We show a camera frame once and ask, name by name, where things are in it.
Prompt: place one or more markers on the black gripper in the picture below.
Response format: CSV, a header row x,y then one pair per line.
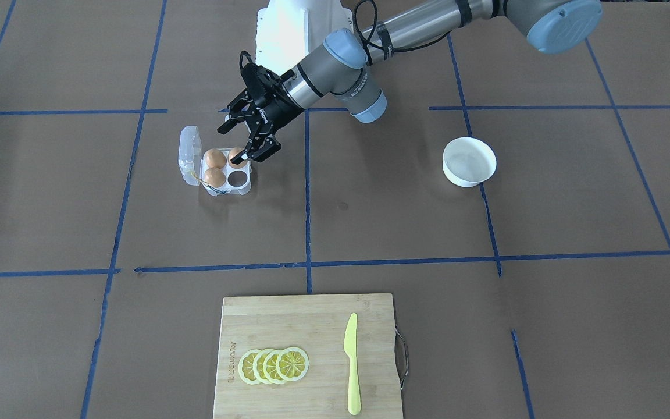
x,y
277,110

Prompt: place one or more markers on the brown egg from bowl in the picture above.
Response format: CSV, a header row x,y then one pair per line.
x,y
236,158

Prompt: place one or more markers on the clear plastic egg box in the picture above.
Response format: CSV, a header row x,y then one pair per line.
x,y
191,166

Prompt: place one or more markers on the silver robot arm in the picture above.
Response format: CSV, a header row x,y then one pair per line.
x,y
340,65

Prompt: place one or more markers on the brown egg back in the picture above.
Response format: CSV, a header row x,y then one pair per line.
x,y
215,159

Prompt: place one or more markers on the brown egg front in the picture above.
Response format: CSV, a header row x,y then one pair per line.
x,y
215,178

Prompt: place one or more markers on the bamboo cutting board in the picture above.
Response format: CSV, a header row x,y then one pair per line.
x,y
316,324

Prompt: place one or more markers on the white bowl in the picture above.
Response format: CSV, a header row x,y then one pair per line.
x,y
467,161

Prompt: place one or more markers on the yellow plastic knife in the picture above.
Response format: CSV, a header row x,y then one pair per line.
x,y
353,402

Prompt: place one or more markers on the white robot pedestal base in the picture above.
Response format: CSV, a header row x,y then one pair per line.
x,y
287,31

